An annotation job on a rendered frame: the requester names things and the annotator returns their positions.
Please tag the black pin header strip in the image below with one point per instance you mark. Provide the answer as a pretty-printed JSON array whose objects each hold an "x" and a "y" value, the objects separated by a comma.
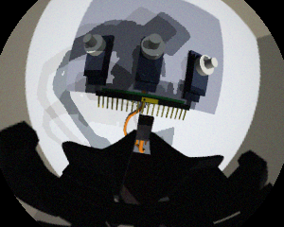
[{"x": 152, "y": 99}]

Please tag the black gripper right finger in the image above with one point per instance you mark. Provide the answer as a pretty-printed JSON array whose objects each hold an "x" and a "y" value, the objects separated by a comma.
[{"x": 171, "y": 167}]

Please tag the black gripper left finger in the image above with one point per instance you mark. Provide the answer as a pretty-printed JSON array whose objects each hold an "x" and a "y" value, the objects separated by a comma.
[{"x": 112, "y": 161}]

